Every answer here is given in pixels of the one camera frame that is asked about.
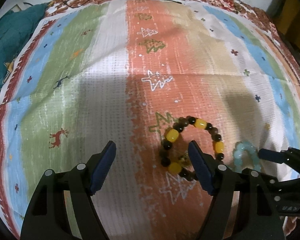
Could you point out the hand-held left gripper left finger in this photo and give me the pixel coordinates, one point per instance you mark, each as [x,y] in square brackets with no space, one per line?
[102,170]

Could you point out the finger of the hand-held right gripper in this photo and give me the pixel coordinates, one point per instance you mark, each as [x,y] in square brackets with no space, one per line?
[285,182]
[272,155]

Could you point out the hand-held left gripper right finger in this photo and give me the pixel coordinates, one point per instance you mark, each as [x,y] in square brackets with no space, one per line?
[200,170]

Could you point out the striped patterned mat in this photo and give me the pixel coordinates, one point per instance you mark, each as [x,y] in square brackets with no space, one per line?
[102,80]

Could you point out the teal cloth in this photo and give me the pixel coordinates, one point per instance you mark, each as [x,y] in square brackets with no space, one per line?
[10,45]

